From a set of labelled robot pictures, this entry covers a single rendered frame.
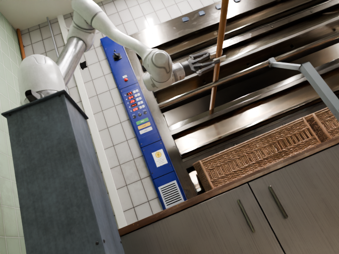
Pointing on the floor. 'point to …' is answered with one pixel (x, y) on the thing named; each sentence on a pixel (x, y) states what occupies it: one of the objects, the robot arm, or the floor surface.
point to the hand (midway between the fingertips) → (218, 56)
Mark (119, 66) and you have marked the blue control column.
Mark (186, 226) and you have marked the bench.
